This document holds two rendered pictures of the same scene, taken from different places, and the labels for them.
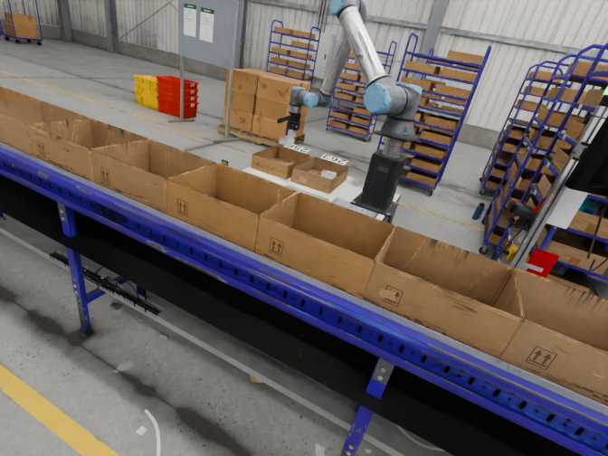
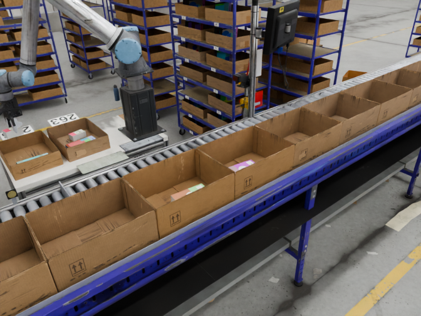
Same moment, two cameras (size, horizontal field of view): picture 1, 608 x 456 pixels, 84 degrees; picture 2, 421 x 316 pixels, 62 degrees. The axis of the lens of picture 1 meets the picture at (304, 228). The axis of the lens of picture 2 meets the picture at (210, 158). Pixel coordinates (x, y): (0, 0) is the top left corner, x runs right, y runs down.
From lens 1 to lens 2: 1.37 m
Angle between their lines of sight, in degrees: 50
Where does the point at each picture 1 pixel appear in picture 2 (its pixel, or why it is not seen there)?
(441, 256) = (275, 124)
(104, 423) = not seen: outside the picture
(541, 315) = not seen: hidden behind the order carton
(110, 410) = not seen: outside the picture
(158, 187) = (149, 222)
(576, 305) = (321, 106)
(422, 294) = (314, 142)
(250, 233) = (230, 189)
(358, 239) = (238, 148)
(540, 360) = (348, 133)
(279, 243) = (249, 179)
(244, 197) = (155, 184)
